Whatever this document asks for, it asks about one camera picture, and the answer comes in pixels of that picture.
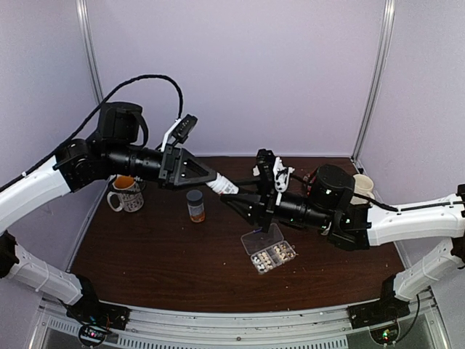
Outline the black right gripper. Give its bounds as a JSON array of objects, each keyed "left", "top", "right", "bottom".
[{"left": 219, "top": 175, "right": 333, "bottom": 235}]

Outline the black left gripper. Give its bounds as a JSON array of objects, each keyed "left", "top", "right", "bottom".
[{"left": 106, "top": 143, "right": 219, "bottom": 192}]

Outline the grey capped pill bottle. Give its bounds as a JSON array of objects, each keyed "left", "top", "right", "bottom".
[{"left": 186, "top": 190, "right": 205, "bottom": 223}]

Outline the small white capped bottle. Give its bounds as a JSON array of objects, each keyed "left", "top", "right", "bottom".
[{"left": 206, "top": 173, "right": 239, "bottom": 195}]

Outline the clear plastic pill organizer box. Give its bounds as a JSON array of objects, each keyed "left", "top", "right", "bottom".
[{"left": 240, "top": 223, "right": 297, "bottom": 275}]

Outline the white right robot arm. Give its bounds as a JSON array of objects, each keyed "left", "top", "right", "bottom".
[{"left": 209, "top": 162, "right": 464, "bottom": 321}]

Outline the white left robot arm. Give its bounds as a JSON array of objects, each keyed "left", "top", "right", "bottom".
[{"left": 1, "top": 102, "right": 218, "bottom": 323}]

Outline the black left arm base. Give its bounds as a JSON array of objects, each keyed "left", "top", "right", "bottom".
[{"left": 62, "top": 275, "right": 130, "bottom": 348}]

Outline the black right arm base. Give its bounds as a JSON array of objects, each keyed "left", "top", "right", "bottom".
[{"left": 347, "top": 275, "right": 410, "bottom": 329}]

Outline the patterned mug with orange interior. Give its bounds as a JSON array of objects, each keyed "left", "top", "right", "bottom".
[{"left": 106, "top": 174, "right": 145, "bottom": 213}]

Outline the red floral plate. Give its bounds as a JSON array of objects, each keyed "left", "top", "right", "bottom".
[{"left": 304, "top": 172, "right": 315, "bottom": 195}]

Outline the cream ribbed mug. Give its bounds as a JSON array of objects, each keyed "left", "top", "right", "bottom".
[{"left": 351, "top": 174, "right": 375, "bottom": 205}]

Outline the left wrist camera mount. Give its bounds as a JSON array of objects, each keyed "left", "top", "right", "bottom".
[{"left": 158, "top": 114, "right": 198, "bottom": 152}]

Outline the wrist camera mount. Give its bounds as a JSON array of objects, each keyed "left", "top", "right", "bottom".
[
  {"left": 158, "top": 114, "right": 198, "bottom": 152},
  {"left": 255, "top": 148, "right": 295, "bottom": 203}
]

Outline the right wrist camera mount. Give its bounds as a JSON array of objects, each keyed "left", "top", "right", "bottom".
[{"left": 255, "top": 148, "right": 295, "bottom": 203}]

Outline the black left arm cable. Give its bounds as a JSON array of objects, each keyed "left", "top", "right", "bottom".
[{"left": 0, "top": 74, "right": 185, "bottom": 193}]

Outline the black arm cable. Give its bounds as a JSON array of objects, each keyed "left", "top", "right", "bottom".
[
  {"left": 235, "top": 173, "right": 399, "bottom": 214},
  {"left": 0, "top": 74, "right": 185, "bottom": 193}
]

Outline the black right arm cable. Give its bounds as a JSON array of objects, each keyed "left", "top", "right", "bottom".
[{"left": 235, "top": 173, "right": 399, "bottom": 214}]

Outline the aluminium front rail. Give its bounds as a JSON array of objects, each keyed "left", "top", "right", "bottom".
[{"left": 28, "top": 286, "right": 451, "bottom": 349}]

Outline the left aluminium frame post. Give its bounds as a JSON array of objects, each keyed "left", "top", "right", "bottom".
[{"left": 76, "top": 0, "right": 105, "bottom": 105}]

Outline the aluminium frame post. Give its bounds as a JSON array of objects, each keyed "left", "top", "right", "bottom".
[
  {"left": 76, "top": 0, "right": 105, "bottom": 105},
  {"left": 351, "top": 0, "right": 396, "bottom": 167}
]

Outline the right aluminium frame post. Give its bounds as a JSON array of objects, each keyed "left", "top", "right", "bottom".
[{"left": 351, "top": 0, "right": 396, "bottom": 167}]

